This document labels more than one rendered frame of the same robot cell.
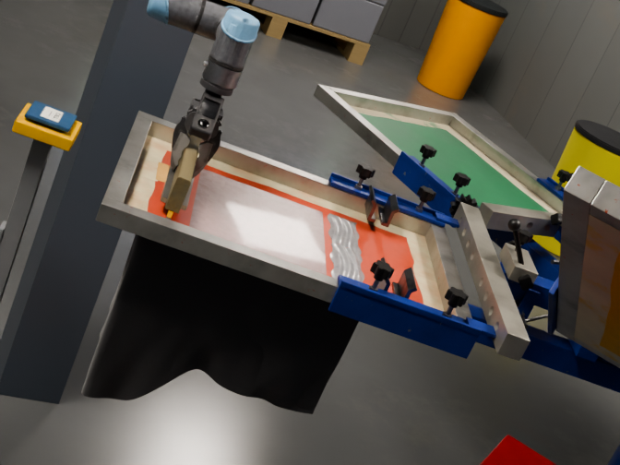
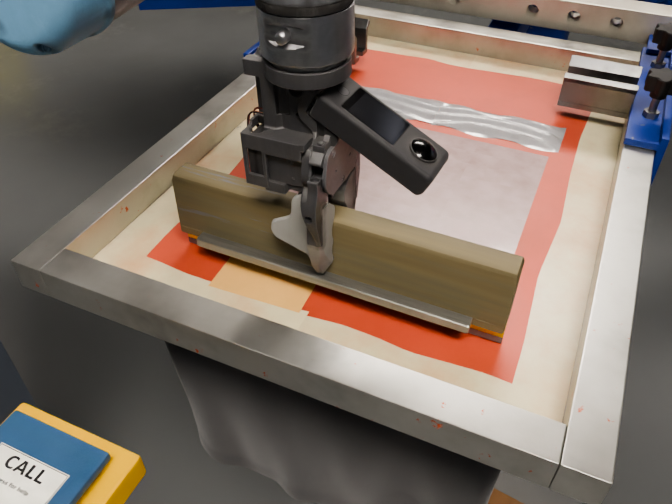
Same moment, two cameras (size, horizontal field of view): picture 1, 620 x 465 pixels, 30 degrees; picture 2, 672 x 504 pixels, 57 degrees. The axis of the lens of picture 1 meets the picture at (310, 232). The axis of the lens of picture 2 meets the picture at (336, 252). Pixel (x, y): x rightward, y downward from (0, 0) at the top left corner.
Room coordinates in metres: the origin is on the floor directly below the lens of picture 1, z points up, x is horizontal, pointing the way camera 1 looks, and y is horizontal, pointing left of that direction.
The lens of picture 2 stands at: (2.04, 0.68, 1.42)
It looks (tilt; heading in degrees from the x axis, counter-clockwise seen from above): 42 degrees down; 304
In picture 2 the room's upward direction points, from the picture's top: straight up
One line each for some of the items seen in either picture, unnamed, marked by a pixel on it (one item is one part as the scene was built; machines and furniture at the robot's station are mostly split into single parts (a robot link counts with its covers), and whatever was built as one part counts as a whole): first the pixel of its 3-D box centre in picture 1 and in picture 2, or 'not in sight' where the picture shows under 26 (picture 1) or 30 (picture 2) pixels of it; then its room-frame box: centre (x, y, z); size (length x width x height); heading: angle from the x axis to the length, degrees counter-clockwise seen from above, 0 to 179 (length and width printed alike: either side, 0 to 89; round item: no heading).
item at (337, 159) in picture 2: (208, 107); (303, 121); (2.33, 0.30, 1.14); 0.09 x 0.08 x 0.12; 10
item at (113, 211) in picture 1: (292, 221); (409, 148); (2.35, 0.05, 0.97); 0.79 x 0.58 x 0.04; 100
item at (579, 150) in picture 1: (584, 192); not in sight; (6.12, -1.28, 0.33); 0.43 x 0.42 x 0.67; 24
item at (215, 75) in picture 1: (220, 73); (304, 32); (2.32, 0.30, 1.22); 0.08 x 0.08 x 0.05
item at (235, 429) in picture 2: (129, 268); (317, 424); (2.30, 0.33, 0.74); 0.45 x 0.03 x 0.43; 10
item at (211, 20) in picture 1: (224, 25); not in sight; (2.42, 0.34, 1.30); 0.11 x 0.11 x 0.08; 15
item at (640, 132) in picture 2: (404, 315); (647, 106); (2.12, -0.24, 0.97); 0.30 x 0.05 x 0.07; 100
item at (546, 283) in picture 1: (531, 289); not in sight; (2.45, -0.51, 1.02); 0.17 x 0.06 x 0.05; 100
